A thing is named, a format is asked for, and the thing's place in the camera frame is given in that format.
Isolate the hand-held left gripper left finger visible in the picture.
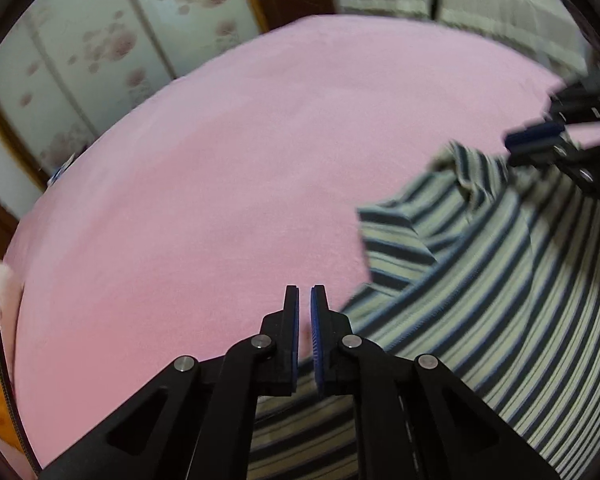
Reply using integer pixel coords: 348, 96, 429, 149
39, 285, 301, 480

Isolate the striped long-sleeve shirt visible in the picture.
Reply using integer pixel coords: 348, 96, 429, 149
247, 141, 600, 480

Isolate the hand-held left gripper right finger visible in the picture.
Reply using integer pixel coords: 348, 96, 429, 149
310, 285, 561, 480

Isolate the blue and white box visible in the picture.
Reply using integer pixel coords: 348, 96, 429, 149
47, 155, 76, 186

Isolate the floral sliding-door wardrobe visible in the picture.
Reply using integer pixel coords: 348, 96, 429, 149
0, 0, 266, 191

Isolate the beige cloth-covered furniture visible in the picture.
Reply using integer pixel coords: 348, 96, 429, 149
337, 0, 593, 76

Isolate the pink bed blanket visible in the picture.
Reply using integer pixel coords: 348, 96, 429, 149
5, 14, 600, 471

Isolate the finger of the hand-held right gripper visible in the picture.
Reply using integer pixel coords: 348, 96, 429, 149
547, 81, 600, 124
504, 121, 600, 197

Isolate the black braided cable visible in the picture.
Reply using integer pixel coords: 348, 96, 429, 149
0, 267, 43, 473

